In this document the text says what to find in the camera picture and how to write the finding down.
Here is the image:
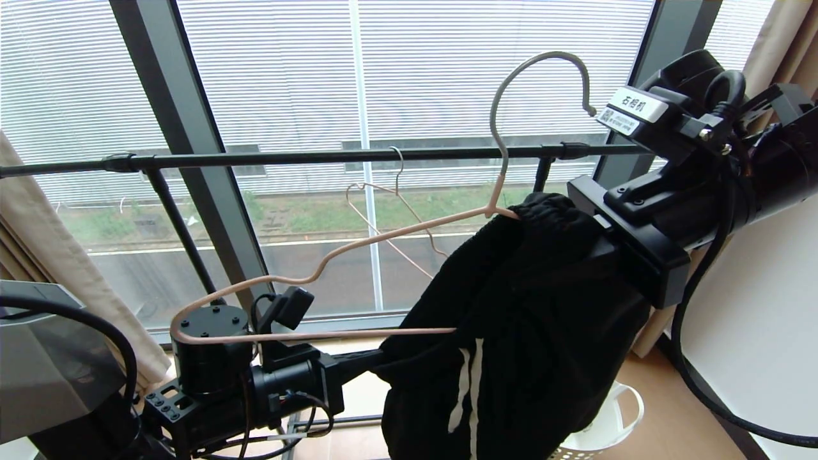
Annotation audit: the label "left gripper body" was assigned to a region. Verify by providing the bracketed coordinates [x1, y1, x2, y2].
[252, 353, 346, 430]

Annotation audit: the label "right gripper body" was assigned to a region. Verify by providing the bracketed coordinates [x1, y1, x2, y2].
[567, 160, 761, 311]

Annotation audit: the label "black shorts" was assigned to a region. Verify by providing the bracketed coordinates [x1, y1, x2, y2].
[371, 192, 652, 460]

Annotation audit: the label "pink clothes hanger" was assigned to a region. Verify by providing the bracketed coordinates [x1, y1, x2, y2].
[169, 51, 598, 346]
[346, 147, 449, 280]

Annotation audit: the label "white laundry basket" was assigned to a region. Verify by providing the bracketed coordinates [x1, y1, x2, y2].
[550, 382, 645, 460]

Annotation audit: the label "black clothes rack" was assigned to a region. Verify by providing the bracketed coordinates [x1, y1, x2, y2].
[0, 143, 646, 460]

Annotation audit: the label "beige curtain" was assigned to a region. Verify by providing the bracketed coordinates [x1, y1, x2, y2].
[0, 131, 172, 390]
[633, 0, 818, 358]

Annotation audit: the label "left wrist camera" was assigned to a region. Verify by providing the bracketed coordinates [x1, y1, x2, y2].
[256, 286, 320, 371]

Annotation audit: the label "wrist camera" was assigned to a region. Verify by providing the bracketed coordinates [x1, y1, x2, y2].
[596, 67, 748, 208]
[256, 286, 320, 371]

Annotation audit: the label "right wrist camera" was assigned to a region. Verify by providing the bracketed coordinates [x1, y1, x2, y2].
[596, 67, 748, 208]

